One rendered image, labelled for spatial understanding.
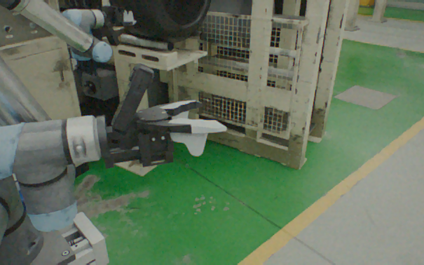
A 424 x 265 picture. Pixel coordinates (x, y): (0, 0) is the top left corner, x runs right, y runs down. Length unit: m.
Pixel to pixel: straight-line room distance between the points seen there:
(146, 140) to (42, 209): 0.20
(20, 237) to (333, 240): 1.49
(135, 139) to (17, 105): 0.22
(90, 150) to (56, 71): 1.56
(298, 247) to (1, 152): 1.52
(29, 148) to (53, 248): 0.37
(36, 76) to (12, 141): 1.48
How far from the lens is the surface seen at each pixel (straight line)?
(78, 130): 0.56
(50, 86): 2.09
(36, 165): 0.58
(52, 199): 0.61
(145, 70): 0.55
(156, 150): 0.57
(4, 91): 0.67
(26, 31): 2.05
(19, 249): 0.85
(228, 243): 1.81
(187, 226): 1.90
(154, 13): 1.64
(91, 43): 1.35
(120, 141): 0.58
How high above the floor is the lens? 1.31
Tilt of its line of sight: 28 degrees down
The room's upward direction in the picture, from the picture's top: straight up
